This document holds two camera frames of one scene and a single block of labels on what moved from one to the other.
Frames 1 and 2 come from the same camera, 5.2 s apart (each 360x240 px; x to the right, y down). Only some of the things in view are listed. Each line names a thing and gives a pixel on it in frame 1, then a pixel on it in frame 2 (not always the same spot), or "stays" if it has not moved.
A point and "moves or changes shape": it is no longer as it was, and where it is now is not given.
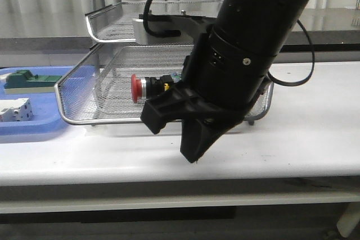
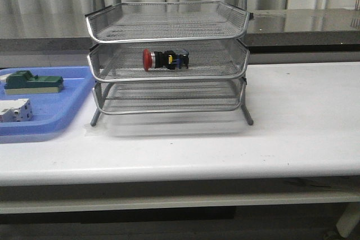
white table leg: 349,218 stays
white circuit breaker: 18,109 stays
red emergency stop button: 145,87 -> 169,59
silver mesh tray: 98,90 moves or changes shape
